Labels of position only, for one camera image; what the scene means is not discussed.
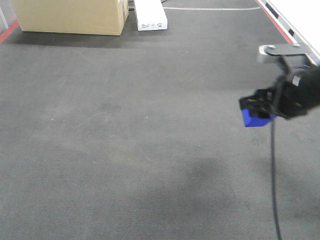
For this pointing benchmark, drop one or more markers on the small blue plastic container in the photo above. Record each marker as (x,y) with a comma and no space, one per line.
(254,121)

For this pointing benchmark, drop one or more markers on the conveyor side rail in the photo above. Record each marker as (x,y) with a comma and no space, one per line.
(297,20)

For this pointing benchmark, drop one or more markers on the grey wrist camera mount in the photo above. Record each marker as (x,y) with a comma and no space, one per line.
(269,53)

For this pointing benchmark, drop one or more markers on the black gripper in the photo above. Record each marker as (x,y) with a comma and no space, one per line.
(294,97)

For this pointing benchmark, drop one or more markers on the large cardboard box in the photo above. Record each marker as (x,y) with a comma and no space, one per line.
(89,17)

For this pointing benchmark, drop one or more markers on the white long carton box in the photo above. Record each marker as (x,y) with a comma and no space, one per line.
(150,15)

